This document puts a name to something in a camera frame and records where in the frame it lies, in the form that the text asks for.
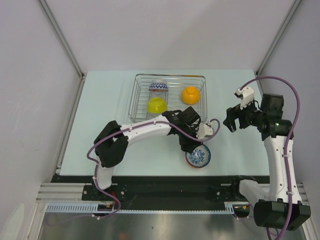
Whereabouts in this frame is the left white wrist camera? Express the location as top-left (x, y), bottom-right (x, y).
top-left (196, 124), bottom-right (215, 139)

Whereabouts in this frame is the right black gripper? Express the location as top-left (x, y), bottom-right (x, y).
top-left (223, 96), bottom-right (266, 132)

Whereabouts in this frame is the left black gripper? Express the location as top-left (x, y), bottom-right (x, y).
top-left (178, 124), bottom-right (203, 154)

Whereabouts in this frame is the right aluminium corner post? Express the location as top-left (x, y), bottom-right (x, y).
top-left (255, 0), bottom-right (304, 76)

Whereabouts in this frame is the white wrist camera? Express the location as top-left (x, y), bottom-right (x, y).
top-left (234, 86), bottom-right (255, 110)
top-left (196, 124), bottom-right (215, 139)

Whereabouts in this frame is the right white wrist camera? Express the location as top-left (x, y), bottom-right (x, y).
top-left (234, 86), bottom-right (255, 110)

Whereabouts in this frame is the aluminium corner post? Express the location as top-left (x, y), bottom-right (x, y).
top-left (37, 0), bottom-right (85, 79)
top-left (255, 0), bottom-right (304, 76)

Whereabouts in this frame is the orange bottom bowl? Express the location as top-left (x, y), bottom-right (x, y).
top-left (187, 161), bottom-right (210, 169)

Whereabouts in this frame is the yellow green bowl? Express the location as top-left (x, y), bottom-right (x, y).
top-left (146, 97), bottom-right (167, 114)

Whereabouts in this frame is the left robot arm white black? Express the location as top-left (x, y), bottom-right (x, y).
top-left (87, 106), bottom-right (202, 200)

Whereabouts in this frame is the aluminium frame rail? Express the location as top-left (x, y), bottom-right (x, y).
top-left (35, 182), bottom-right (308, 204)

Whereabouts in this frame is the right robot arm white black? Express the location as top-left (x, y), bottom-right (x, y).
top-left (223, 90), bottom-right (311, 231)

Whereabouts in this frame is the white slotted cable duct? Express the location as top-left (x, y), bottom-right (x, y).
top-left (46, 203), bottom-right (234, 215)

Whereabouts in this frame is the blue white floral bowl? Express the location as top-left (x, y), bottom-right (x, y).
top-left (185, 144), bottom-right (211, 166)

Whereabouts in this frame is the red patterned blue zigzag bowl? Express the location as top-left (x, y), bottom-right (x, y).
top-left (148, 80), bottom-right (169, 93)

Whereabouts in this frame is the metal wire dish rack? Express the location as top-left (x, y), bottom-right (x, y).
top-left (128, 73), bottom-right (208, 123)

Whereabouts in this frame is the orange yellow bowl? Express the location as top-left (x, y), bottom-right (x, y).
top-left (181, 86), bottom-right (200, 105)

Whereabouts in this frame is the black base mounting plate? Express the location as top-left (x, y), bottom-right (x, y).
top-left (51, 174), bottom-right (261, 211)

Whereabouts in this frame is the left aluminium corner post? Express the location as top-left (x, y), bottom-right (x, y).
top-left (37, 0), bottom-right (85, 79)

